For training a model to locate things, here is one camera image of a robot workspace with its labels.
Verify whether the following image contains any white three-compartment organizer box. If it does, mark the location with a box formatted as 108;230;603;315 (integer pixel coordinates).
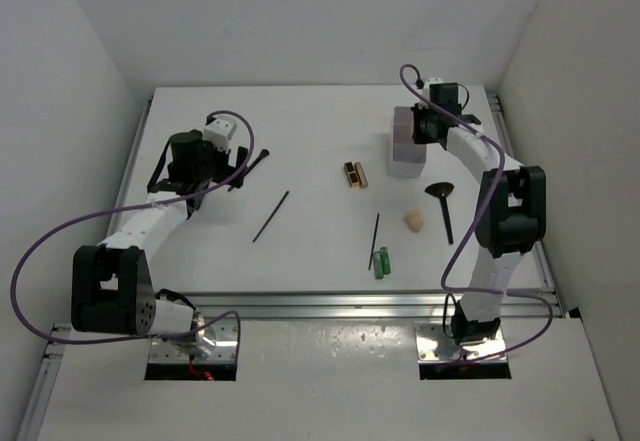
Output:
387;106;427;178

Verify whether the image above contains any beige makeup sponge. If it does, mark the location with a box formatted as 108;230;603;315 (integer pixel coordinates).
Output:
405;209;424;233

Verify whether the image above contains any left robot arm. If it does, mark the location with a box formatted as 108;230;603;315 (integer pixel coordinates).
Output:
71;129;251;337

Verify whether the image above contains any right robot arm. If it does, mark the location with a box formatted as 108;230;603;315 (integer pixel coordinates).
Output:
411;80;546;345

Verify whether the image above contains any black small round brush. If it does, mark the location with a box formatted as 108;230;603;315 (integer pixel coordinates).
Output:
242;149;270;179

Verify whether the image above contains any black thin pencil left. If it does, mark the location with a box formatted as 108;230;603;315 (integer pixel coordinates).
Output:
252;190;290;244

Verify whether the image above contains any black thin pencil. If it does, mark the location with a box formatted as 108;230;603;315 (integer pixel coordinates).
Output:
252;190;290;244
367;213;380;270

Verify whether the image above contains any rose gold lipstick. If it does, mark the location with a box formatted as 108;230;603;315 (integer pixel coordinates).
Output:
354;162;368;189

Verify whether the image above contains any black gold lipstick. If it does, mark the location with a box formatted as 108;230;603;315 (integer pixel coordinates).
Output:
343;162;360;188

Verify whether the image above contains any black thin pencil right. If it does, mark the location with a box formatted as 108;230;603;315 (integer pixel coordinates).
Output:
367;213;380;270

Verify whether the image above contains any green tube right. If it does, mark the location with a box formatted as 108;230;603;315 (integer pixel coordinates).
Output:
380;247;391;275

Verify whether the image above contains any green tube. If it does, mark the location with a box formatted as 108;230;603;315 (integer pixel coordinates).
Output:
372;251;384;279
380;247;391;275

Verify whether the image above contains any green tube left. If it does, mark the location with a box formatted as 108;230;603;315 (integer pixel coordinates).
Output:
372;251;384;279

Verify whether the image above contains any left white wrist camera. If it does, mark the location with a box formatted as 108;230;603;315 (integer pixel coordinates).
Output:
202;115;237;153

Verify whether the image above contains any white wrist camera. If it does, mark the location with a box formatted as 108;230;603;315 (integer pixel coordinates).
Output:
424;77;444;88
202;115;237;153

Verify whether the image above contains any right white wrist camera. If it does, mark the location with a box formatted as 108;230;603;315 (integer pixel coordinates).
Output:
424;77;444;88

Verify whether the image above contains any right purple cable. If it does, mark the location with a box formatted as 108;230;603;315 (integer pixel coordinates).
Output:
398;63;555;368

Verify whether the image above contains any purple cable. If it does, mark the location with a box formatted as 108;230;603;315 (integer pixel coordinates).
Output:
398;63;555;368
9;109;259;346

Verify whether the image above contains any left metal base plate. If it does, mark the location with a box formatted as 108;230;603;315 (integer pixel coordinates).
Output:
148;316;238;365

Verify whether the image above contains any metal base plate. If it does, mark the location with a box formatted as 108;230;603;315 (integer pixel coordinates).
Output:
148;316;238;365
415;323;507;365

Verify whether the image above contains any aluminium rail front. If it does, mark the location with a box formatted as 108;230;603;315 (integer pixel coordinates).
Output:
187;290;559;320

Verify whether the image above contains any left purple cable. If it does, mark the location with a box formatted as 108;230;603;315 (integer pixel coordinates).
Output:
9;109;259;346

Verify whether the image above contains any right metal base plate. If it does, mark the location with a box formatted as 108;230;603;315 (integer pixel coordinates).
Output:
415;323;507;365

